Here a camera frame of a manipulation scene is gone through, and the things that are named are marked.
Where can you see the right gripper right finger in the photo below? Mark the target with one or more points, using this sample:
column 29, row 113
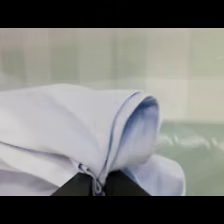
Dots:
column 122, row 186

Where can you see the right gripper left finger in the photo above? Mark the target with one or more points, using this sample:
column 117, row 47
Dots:
column 76, row 187

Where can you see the white shirt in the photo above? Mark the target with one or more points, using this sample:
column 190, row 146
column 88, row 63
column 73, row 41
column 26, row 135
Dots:
column 56, row 130

